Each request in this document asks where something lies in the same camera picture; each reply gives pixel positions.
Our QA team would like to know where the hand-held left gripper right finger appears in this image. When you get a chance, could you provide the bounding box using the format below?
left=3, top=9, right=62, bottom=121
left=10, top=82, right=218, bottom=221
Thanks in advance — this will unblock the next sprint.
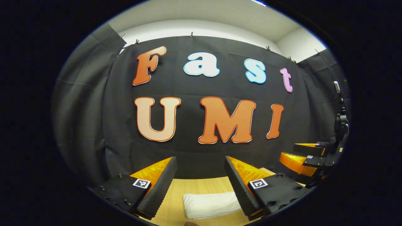
left=224, top=156, right=310, bottom=221

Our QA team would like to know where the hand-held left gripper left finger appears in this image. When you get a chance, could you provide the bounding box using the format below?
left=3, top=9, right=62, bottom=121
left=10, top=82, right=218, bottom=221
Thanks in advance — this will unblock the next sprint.
left=89, top=156, right=177, bottom=220

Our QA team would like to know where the row of cloth clips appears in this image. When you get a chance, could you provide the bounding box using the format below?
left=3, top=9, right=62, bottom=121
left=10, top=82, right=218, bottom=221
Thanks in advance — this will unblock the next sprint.
left=119, top=31, right=322, bottom=65

